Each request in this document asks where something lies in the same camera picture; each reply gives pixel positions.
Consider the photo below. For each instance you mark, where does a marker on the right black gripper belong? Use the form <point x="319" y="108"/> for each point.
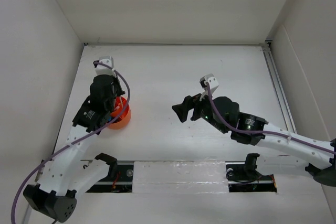
<point x="182" y="109"/>

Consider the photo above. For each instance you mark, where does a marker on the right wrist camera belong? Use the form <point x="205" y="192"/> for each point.
<point x="209" y="83"/>

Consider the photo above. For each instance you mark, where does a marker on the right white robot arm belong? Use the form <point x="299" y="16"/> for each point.
<point x="299" y="155"/>

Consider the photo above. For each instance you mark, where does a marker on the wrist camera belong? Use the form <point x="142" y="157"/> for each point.
<point x="105" y="65"/>
<point x="209" y="83"/>

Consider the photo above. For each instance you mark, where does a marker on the pink pen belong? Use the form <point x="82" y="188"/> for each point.
<point x="118" y="105"/>

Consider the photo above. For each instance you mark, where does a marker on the black blue utility knife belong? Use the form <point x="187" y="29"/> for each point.
<point x="108" y="119"/>

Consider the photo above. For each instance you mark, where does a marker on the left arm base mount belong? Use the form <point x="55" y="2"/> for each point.
<point x="119" y="178"/>

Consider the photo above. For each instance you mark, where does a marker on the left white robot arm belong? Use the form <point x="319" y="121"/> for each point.
<point x="56" y="192"/>

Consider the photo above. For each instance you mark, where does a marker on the orange round pen holder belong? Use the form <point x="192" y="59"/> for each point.
<point x="124" y="118"/>

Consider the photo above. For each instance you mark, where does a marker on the aluminium rail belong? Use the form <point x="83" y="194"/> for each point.
<point x="279" y="91"/>

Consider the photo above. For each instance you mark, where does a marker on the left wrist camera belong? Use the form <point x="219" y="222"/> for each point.
<point x="105" y="65"/>

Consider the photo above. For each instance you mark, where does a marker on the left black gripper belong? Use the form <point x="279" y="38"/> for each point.
<point x="120" y="92"/>

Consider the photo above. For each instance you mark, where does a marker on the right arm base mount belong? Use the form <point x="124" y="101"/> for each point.
<point x="243" y="177"/>

